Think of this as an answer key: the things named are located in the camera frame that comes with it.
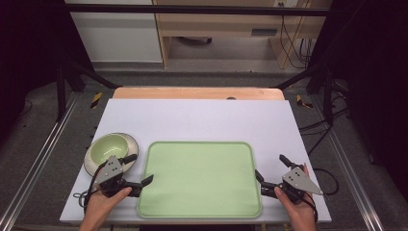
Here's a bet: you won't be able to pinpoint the person's right hand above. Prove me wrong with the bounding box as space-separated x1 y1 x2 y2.
273 187 318 223

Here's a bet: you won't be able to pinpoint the black hanging cables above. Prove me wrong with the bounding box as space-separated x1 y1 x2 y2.
279 14 312 69

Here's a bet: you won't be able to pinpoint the white board sheet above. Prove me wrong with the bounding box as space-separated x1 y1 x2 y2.
60 98 333 225

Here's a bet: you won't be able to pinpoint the beige plate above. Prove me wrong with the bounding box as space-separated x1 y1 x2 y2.
83 132 140 178

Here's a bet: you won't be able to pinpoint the wooden table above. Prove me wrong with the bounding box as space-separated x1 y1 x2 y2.
112 86 286 101

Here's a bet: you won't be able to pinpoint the black horizontal frame bar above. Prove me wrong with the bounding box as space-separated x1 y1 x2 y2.
62 3 331 17

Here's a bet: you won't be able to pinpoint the white cabinet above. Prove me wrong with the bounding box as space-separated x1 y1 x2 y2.
64 0 164 64

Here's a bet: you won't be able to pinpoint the hand-held gripper cable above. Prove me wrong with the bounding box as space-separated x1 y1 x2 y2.
72 162 109 215
301 167 340 222

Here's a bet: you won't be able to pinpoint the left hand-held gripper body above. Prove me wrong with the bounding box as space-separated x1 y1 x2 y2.
94 155 142 198

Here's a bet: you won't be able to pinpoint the right hand-held gripper cable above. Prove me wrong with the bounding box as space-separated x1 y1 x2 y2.
301 167 340 222

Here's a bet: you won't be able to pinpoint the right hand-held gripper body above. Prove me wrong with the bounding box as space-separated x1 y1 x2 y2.
261 166 324 205

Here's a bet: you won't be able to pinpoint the black curtain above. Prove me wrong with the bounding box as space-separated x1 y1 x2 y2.
0 0 94 143
310 0 408 195

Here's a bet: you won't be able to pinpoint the black metal stand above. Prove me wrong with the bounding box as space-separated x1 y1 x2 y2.
274 62 335 127
55 56 120 122

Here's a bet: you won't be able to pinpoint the left hand-held gripper cable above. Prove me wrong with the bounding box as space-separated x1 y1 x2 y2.
72 162 109 215

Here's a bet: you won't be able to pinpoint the green bowl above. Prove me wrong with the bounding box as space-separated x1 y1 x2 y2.
89 133 130 166

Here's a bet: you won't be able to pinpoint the metal floor rail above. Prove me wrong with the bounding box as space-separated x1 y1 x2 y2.
311 95 385 231
0 91 82 231

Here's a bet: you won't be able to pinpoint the wooden desk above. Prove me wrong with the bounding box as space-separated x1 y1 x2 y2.
152 0 333 69

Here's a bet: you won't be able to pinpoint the person's left hand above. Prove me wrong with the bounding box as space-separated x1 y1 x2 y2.
84 187 133 222

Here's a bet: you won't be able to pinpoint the black floor cables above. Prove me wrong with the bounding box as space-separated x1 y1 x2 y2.
298 95 351 156

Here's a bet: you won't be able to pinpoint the green tray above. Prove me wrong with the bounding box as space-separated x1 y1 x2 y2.
137 141 263 219

